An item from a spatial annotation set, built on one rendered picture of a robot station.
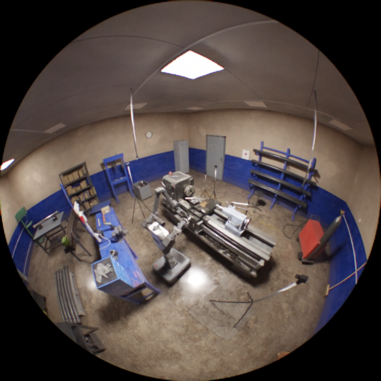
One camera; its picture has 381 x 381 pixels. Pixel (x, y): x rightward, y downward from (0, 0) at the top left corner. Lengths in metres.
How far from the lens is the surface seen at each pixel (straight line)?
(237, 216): 1.97
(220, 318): 2.49
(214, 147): 5.61
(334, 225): 3.04
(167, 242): 1.35
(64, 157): 5.49
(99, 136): 5.20
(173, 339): 2.55
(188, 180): 2.72
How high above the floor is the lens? 2.44
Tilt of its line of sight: 30 degrees down
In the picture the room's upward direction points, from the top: 2 degrees counter-clockwise
